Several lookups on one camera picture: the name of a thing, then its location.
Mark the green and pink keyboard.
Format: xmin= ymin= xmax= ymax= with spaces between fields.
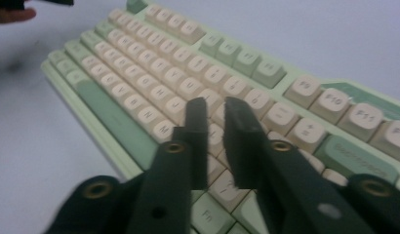
xmin=40 ymin=0 xmax=400 ymax=234

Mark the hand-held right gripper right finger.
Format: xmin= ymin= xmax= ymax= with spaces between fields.
xmin=223 ymin=96 xmax=377 ymax=234

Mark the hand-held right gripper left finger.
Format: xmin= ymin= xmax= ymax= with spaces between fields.
xmin=126 ymin=97 xmax=210 ymax=234

